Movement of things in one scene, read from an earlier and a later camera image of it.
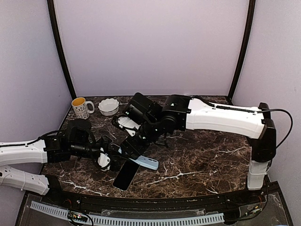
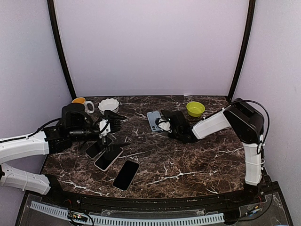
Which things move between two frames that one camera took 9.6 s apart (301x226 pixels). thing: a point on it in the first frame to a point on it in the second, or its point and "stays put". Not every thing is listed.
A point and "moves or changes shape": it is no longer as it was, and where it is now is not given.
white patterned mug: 80,107 stays put
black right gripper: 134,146 to 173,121
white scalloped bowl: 108,107 stays put
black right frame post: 251,13 stays put
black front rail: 188,202 stays put
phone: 126,175 stays put
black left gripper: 109,151 to 110,116
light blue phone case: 145,161 moves or changes shape
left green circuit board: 76,216 stays put
